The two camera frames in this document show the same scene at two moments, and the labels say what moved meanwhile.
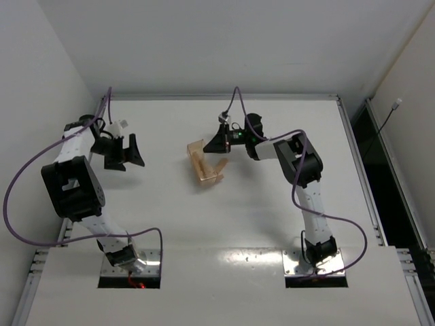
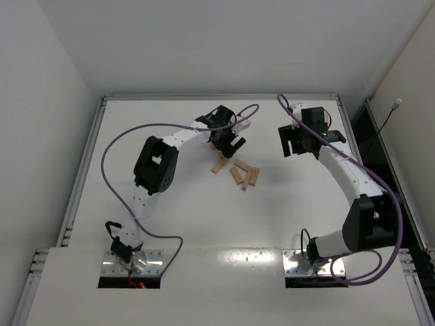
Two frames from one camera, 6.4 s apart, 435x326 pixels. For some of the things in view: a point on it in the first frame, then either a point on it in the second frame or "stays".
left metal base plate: [151, 257] stays
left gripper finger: [113, 164] -> [221, 147]
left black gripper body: [119, 153] -> [225, 144]
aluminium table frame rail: [225, 97] stays
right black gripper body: [226, 136] -> [290, 136]
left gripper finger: [131, 154] -> [236, 145]
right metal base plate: [294, 263] stays
